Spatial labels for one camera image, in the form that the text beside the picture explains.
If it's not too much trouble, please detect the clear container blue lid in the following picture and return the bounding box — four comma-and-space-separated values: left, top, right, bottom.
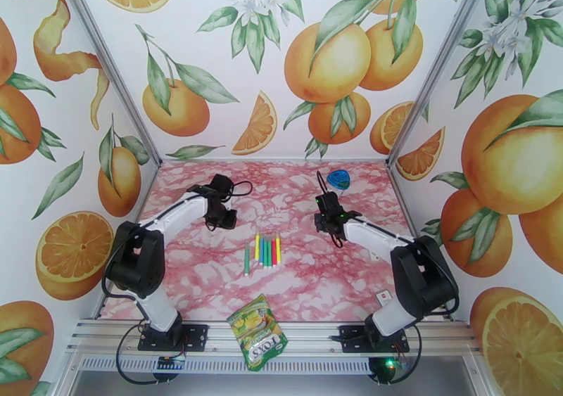
326, 169, 353, 194

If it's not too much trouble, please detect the green yellow candy bag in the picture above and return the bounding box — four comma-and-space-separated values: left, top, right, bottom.
226, 293, 290, 373

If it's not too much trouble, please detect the small blue circuit board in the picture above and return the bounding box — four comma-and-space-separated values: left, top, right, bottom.
157, 355, 186, 372

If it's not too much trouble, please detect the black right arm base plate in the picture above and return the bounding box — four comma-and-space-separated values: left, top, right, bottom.
337, 325, 411, 355

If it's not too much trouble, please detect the aluminium mounting rail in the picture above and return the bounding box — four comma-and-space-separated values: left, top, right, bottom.
65, 317, 485, 358

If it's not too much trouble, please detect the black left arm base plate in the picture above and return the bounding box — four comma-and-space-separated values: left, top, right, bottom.
137, 323, 209, 352

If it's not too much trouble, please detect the black right arm cable loop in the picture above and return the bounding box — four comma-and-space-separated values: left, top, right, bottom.
439, 249, 460, 321

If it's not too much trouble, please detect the white slotted cable duct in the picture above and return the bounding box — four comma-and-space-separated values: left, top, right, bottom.
77, 356, 375, 376

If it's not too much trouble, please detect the black right base cable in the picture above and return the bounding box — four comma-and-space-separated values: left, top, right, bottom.
368, 326, 423, 386

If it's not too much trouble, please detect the black base cable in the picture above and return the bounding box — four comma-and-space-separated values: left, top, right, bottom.
368, 326, 423, 386
115, 323, 188, 386

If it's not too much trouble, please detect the black left base cable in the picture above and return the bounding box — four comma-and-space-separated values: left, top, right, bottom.
115, 323, 188, 386

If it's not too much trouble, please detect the aluminium frame post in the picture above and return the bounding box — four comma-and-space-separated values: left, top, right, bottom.
386, 0, 503, 168
52, 0, 165, 166

